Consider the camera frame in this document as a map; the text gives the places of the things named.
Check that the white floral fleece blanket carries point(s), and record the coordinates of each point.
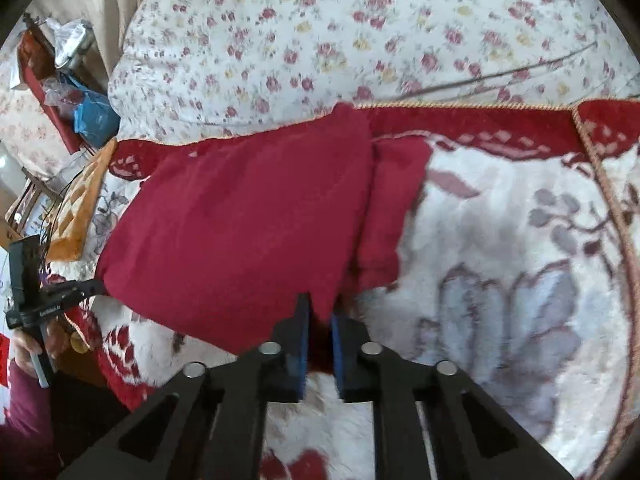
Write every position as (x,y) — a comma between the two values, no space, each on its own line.
(500,240)

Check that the pale floral bedsheet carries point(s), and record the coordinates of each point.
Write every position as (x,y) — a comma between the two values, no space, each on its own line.
(25,130)

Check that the orange patterned fleece blanket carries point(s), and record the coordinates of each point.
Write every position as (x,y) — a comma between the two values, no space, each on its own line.
(75,210)

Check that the person's left forearm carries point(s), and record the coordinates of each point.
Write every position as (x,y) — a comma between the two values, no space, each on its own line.
(25,420)

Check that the rose print white quilt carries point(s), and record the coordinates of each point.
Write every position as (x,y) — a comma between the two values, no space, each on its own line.
(350,20)

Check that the person's left hand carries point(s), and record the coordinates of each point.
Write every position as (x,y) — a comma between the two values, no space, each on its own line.
(27,352)

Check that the dark red cloth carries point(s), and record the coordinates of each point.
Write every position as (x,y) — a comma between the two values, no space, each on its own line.
(50,110)

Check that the silver plastic bag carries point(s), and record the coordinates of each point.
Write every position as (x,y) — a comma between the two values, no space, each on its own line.
(72,42)

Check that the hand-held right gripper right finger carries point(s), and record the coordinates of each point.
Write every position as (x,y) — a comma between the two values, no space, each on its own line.
(340,355)

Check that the dark red fleece garment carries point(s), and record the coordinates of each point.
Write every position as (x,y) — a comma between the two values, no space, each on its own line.
(240,220)

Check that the blue plastic bag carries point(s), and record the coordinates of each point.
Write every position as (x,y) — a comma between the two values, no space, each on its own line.
(95,117)

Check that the wooden rack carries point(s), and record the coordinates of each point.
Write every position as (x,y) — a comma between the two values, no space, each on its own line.
(27,205)

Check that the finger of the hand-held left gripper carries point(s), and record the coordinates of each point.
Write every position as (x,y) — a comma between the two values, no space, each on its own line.
(75,291)

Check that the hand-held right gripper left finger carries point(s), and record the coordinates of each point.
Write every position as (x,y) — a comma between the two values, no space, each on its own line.
(302,340)

